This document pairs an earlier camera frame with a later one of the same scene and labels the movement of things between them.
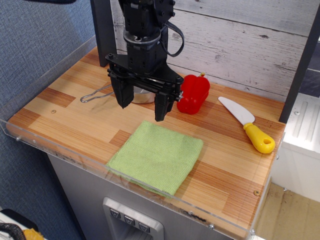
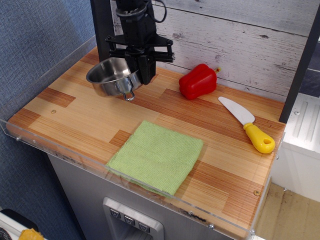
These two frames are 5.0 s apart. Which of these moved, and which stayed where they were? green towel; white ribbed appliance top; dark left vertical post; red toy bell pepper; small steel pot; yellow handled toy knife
Moved: small steel pot; red toy bell pepper
Stayed: dark left vertical post; yellow handled toy knife; green towel; white ribbed appliance top
